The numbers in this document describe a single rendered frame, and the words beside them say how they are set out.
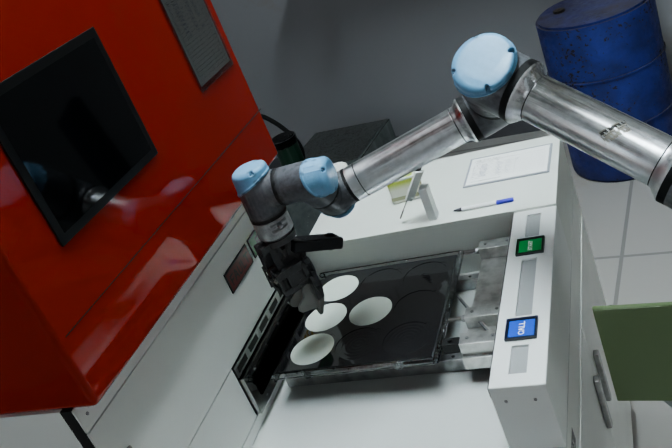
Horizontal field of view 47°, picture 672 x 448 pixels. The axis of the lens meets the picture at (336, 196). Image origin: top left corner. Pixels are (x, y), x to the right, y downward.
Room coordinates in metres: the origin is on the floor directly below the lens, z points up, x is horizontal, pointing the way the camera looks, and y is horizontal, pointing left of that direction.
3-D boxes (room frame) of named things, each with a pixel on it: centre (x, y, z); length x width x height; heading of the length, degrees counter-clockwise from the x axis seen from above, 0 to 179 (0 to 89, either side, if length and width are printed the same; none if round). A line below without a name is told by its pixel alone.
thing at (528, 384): (1.21, -0.27, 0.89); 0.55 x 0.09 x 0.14; 154
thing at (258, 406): (1.51, 0.22, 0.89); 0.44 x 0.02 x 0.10; 154
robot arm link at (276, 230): (1.39, 0.14, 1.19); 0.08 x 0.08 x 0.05
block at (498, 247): (1.48, -0.29, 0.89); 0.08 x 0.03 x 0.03; 64
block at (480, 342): (1.19, -0.15, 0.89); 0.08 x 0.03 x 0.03; 64
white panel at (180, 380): (1.36, 0.31, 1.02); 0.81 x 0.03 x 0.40; 154
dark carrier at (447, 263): (1.43, 0.03, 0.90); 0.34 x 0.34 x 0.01; 64
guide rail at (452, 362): (1.30, 0.03, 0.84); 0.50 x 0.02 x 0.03; 64
